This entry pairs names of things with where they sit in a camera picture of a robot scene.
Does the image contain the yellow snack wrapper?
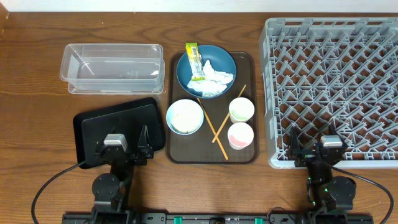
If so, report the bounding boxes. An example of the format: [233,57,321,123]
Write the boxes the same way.
[185,42,205,81]

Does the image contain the rice leftovers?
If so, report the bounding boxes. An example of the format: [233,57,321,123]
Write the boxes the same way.
[171,113,201,134]

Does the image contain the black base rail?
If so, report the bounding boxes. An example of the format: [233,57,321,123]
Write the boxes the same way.
[61,212,374,224]

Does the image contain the white cup green inside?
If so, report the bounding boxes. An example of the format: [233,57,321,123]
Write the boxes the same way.
[229,97,255,123]

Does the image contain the dark blue plate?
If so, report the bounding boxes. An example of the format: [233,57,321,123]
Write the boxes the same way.
[175,45,237,98]

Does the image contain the brown serving tray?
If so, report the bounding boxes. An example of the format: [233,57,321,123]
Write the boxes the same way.
[165,52,259,164]

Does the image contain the wooden chopstick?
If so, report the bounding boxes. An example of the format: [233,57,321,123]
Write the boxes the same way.
[212,85,246,143]
[197,98,229,161]

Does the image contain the white napkin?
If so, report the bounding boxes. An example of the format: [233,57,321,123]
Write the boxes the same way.
[187,60,234,98]

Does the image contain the black tray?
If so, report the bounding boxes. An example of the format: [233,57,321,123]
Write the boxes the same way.
[73,97,165,169]

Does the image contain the light blue bowl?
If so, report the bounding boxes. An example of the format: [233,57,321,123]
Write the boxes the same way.
[166,99,204,135]

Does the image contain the white cup pink inside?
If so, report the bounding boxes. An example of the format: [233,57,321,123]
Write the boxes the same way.
[228,123,254,150]

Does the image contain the clear plastic waste bin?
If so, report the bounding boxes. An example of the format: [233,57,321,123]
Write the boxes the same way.
[60,44,165,95]

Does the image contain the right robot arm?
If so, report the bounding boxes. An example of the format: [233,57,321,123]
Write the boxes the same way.
[289,126,356,223]

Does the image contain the grey dishwasher rack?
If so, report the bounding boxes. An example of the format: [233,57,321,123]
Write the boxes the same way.
[259,17,397,169]

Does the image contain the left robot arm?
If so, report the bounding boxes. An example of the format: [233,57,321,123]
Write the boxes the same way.
[87,125,154,224]

